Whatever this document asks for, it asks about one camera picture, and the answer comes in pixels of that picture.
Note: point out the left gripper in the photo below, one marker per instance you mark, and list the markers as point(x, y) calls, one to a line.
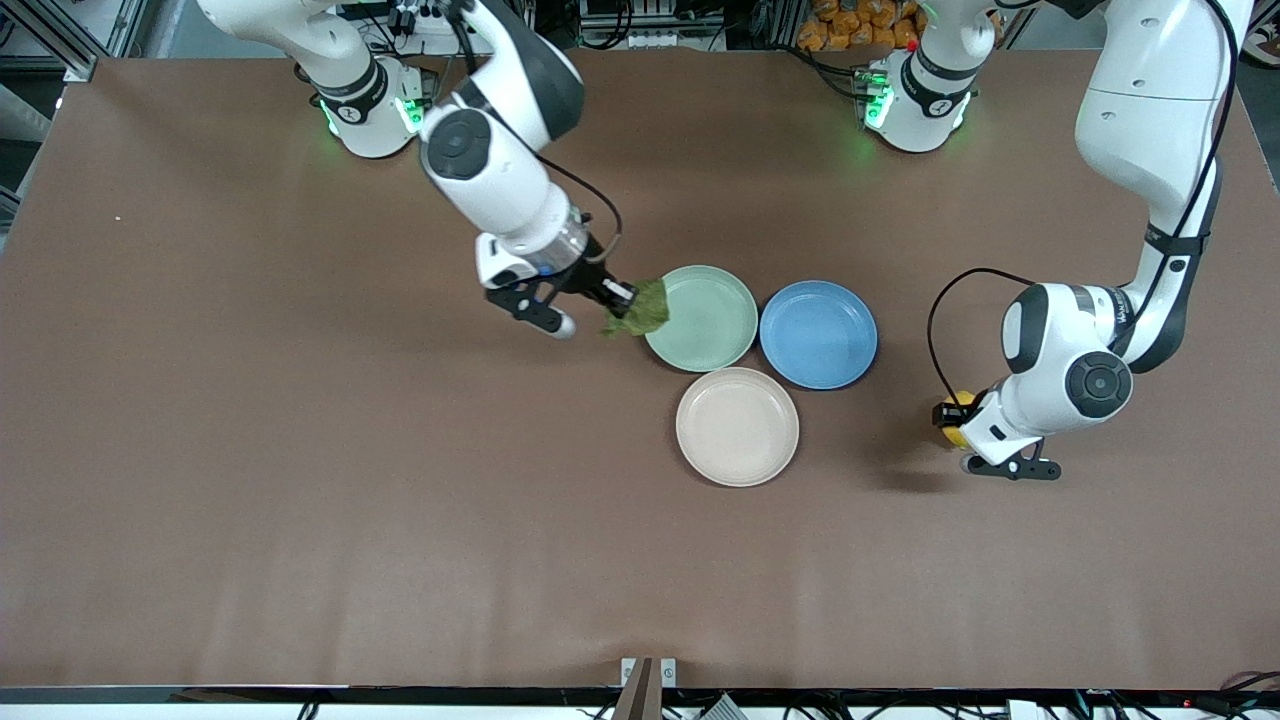
point(946, 413)

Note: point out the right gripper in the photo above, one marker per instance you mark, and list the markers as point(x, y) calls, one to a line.
point(596, 279)

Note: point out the yellow lemon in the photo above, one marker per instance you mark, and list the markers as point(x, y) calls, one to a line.
point(957, 436)

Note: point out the green lettuce leaf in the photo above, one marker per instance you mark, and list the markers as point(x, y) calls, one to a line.
point(645, 312)

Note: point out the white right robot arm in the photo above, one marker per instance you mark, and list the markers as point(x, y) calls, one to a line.
point(500, 190)

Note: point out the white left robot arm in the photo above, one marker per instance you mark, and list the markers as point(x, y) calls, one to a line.
point(1140, 120)

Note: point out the mint green plate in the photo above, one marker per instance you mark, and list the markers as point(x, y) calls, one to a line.
point(710, 320)

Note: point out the blue plate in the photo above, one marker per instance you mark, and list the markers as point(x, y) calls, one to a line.
point(818, 335)

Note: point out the beige plate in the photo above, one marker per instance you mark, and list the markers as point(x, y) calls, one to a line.
point(737, 427)

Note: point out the electronics box with ports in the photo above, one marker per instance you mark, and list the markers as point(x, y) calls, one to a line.
point(650, 30)

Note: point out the white power strip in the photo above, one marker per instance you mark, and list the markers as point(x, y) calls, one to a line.
point(430, 40)

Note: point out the bag of orange items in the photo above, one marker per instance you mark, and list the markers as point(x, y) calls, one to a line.
point(850, 25)

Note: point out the metal bracket at table edge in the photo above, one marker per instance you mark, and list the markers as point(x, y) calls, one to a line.
point(645, 690)

